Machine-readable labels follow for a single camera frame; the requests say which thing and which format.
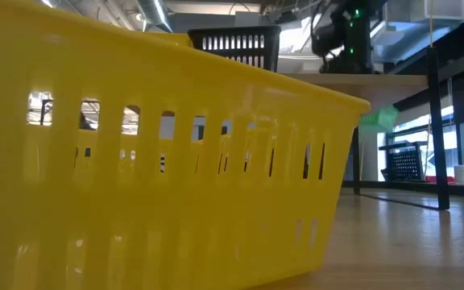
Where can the yellow plastic basket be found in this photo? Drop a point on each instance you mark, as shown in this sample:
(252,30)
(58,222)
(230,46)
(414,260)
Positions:
(175,201)
(175,39)

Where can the black plastic basket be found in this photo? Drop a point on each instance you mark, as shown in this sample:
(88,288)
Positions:
(405,165)
(236,32)

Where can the green plastic basket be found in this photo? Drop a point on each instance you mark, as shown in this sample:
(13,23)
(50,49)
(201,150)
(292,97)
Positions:
(379,121)

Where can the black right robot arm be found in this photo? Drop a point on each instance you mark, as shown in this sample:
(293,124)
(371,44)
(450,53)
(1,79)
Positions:
(359,40)

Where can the wooden shelf with black legs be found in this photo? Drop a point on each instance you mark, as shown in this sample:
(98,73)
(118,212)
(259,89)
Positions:
(357,84)

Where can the red flat object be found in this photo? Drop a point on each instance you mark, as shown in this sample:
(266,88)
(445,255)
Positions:
(429,179)

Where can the white paper roll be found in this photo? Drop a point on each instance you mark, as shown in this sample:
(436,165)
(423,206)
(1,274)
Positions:
(463,175)

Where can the white ceiling box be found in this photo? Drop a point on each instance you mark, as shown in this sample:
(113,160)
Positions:
(437,10)

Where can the silver ventilation duct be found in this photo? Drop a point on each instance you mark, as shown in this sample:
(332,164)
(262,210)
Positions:
(153,12)

